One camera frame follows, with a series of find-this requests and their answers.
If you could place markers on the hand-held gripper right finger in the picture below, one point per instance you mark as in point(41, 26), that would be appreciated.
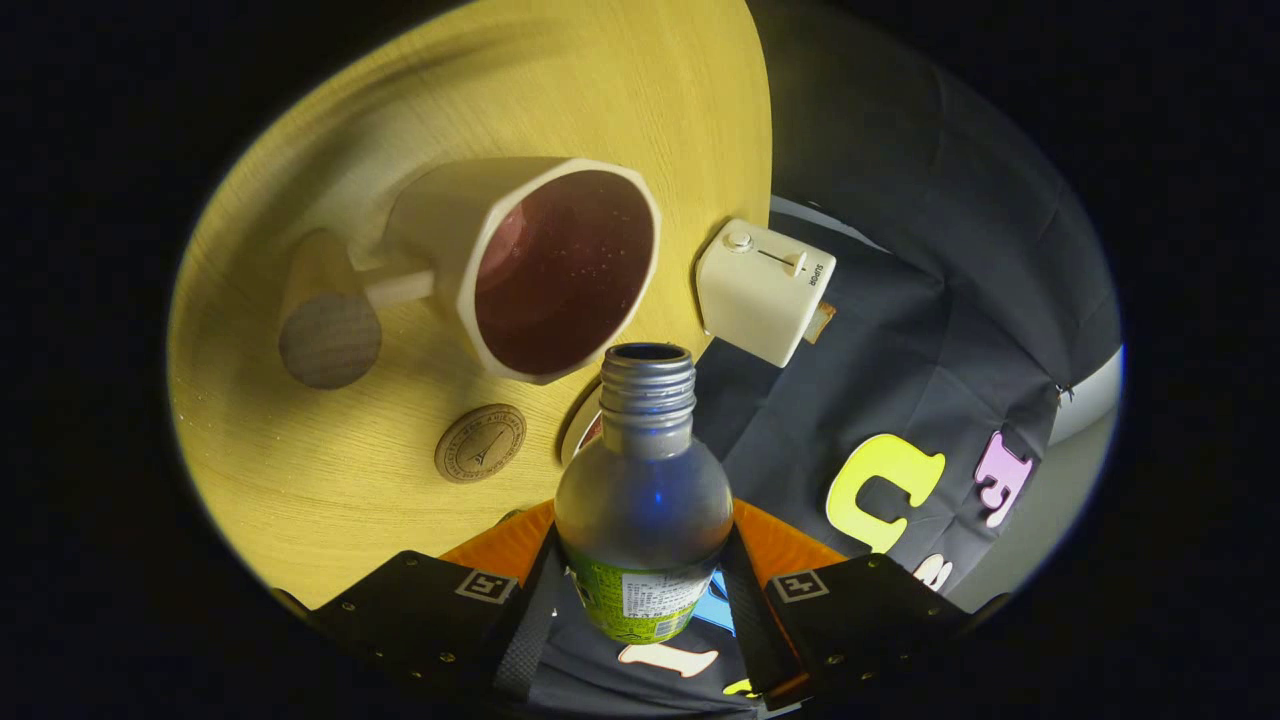
point(745, 610)

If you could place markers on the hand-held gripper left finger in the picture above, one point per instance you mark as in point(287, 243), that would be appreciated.
point(525, 640)

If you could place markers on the silver bottle with green label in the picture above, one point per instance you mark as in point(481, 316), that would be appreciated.
point(642, 500)

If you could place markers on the round cork coaster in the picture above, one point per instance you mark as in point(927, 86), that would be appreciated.
point(480, 444)

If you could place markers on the grey round plate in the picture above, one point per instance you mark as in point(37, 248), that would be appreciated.
point(575, 430)

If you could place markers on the brown meat patty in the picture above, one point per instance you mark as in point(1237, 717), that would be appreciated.
point(592, 432)

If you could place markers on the wooden table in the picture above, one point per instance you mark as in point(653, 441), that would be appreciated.
point(330, 490)

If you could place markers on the toast slice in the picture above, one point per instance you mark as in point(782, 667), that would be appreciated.
point(822, 322)

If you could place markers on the cream toaster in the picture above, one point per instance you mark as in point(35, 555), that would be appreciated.
point(755, 295)

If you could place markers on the black backdrop cloth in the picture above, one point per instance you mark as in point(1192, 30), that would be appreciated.
point(900, 330)

